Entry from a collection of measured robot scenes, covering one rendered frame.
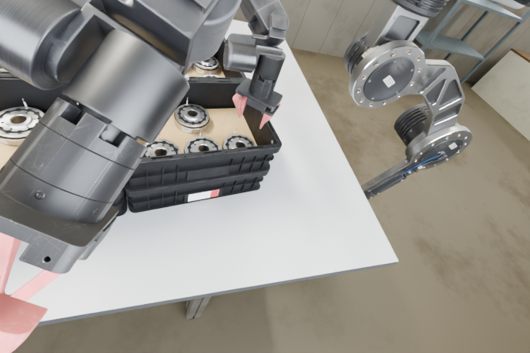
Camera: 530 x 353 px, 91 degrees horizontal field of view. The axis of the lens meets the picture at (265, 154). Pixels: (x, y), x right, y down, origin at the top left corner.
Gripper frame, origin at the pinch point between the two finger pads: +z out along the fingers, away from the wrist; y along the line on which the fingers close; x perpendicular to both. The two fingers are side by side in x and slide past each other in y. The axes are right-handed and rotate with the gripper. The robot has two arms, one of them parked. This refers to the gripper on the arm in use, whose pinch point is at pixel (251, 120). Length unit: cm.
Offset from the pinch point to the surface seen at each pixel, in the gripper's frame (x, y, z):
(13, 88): -23, -52, 6
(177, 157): -19.3, -9.0, 3.8
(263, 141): 5.1, 4.6, 9.6
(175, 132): -5.0, -19.4, 13.6
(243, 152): -7.8, 2.6, 4.2
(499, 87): 423, 251, 73
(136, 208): -25.5, -16.5, 24.7
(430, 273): 61, 132, 98
